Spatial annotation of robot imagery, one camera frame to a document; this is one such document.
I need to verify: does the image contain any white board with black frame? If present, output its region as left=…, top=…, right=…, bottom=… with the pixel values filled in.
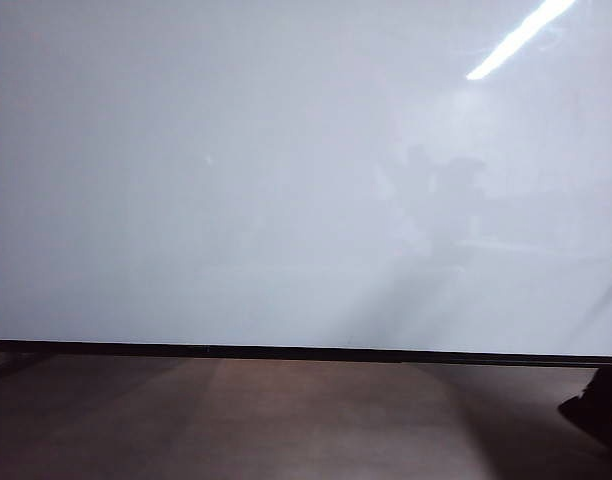
left=0, top=0, right=612, bottom=370

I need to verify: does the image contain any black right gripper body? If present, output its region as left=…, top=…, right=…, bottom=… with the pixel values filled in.
left=557, top=367, right=612, bottom=432

